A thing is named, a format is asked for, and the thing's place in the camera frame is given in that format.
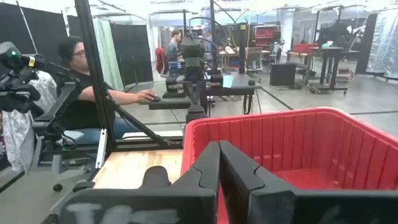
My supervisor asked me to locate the red bench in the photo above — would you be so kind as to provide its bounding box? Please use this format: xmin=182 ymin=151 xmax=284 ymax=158
xmin=292 ymin=42 xmax=320 ymax=54

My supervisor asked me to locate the black room divider panel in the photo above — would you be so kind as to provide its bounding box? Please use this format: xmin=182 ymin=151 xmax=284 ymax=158
xmin=0 ymin=2 xmax=68 ymax=74
xmin=67 ymin=14 xmax=154 ymax=86

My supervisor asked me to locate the black metal post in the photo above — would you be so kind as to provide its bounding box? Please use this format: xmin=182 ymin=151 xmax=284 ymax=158
xmin=238 ymin=23 xmax=247 ymax=75
xmin=210 ymin=0 xmax=218 ymax=74

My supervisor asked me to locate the black desk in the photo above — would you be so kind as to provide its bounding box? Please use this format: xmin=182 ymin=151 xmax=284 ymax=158
xmin=147 ymin=98 xmax=200 ymax=111

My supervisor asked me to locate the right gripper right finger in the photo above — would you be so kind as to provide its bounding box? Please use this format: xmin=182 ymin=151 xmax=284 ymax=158
xmin=219 ymin=140 xmax=297 ymax=224

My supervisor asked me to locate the black box cabinet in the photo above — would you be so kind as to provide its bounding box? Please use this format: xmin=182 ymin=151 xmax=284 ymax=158
xmin=269 ymin=63 xmax=297 ymax=87

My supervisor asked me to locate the white patterned fabric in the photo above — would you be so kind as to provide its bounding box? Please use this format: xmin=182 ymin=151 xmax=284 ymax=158
xmin=0 ymin=70 xmax=59 ymax=172

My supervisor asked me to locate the white frame bracket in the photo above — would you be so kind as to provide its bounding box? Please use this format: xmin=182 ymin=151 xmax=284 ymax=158
xmin=95 ymin=128 xmax=109 ymax=170

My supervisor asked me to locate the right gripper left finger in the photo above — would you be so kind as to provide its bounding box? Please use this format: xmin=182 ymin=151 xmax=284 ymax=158
xmin=169 ymin=141 xmax=221 ymax=194

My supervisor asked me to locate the red chair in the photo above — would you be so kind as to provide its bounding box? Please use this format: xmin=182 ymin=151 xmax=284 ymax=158
xmin=155 ymin=46 xmax=169 ymax=75

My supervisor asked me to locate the black background table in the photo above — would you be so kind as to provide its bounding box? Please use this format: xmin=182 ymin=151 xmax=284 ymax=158
xmin=164 ymin=72 xmax=264 ymax=115

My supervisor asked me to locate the person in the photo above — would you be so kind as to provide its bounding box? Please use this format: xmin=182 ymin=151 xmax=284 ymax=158
xmin=57 ymin=35 xmax=162 ymax=141
xmin=165 ymin=29 xmax=185 ymax=74

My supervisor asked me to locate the clear plastic sheet curtain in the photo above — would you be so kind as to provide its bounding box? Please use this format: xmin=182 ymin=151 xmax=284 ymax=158
xmin=366 ymin=8 xmax=398 ymax=79

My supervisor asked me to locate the pale green curtain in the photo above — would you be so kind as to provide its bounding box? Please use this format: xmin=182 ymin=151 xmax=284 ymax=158
xmin=92 ymin=17 xmax=125 ymax=91

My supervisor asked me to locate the black slide sandal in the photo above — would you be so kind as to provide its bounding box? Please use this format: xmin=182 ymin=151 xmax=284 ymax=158
xmin=139 ymin=165 xmax=172 ymax=190

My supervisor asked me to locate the red plastic bin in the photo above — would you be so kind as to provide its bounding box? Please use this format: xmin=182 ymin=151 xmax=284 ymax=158
xmin=180 ymin=106 xmax=398 ymax=224

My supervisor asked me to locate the black stand table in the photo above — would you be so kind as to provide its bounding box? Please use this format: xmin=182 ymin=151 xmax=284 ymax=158
xmin=309 ymin=46 xmax=349 ymax=95

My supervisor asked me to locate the red shelf unit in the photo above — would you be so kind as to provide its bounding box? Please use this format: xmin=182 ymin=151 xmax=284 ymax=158
xmin=254 ymin=25 xmax=280 ymax=47

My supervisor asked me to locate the black aluminium table frame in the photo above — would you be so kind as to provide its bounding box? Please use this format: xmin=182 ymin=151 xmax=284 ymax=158
xmin=73 ymin=0 xmax=185 ymax=156

